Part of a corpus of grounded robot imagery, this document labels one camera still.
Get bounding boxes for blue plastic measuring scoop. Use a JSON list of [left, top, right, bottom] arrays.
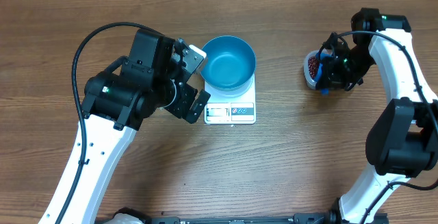
[[312, 51, 333, 95]]

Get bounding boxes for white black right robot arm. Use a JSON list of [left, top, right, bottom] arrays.
[[303, 8, 437, 223]]

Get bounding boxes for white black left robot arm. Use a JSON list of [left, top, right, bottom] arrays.
[[40, 29, 210, 223]]

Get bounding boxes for white digital kitchen scale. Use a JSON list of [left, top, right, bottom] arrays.
[[204, 75, 257, 125]]

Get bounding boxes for teal plastic bowl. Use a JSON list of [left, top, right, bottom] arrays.
[[201, 35, 257, 91]]

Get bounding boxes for red adzuki beans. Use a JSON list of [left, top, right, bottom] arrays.
[[307, 56, 320, 79]]

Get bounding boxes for clear plastic bean container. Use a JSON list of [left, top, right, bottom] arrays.
[[303, 50, 322, 90]]

